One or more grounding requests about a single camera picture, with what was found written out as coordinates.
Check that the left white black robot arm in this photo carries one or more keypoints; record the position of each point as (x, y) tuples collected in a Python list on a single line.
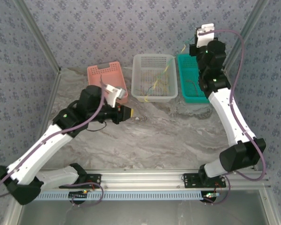
[(37, 150)]

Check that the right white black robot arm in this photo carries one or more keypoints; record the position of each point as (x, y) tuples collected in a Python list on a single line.
[(227, 117)]

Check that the small white scrap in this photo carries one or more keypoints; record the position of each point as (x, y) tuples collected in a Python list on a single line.
[(137, 118)]

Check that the teal plastic basket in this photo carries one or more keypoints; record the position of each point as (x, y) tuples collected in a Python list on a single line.
[(189, 70)]

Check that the pink plastic basket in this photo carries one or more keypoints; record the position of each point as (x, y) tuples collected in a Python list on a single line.
[(112, 75)]

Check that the white plastic basket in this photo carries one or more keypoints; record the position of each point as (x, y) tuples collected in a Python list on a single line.
[(150, 68)]

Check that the small black circuit board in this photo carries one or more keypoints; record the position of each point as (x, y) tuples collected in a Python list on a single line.
[(209, 199), (76, 195)]

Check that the grey metal lower panel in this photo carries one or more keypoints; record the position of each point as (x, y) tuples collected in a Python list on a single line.
[(142, 213)]

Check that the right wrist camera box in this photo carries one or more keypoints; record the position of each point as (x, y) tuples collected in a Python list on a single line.
[(206, 37)]

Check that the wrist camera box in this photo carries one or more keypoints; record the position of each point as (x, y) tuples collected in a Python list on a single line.
[(206, 37), (112, 93)]

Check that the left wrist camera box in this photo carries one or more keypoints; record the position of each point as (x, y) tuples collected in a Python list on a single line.
[(112, 93)]

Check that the aluminium mounting rail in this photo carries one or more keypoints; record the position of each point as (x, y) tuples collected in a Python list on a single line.
[(142, 179)]

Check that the aluminium frame post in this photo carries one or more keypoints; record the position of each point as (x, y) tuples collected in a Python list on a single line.
[(39, 35), (255, 16)]

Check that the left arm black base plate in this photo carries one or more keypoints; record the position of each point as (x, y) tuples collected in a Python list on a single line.
[(96, 178)]

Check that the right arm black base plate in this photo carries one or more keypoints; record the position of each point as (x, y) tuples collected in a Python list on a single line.
[(189, 180)]

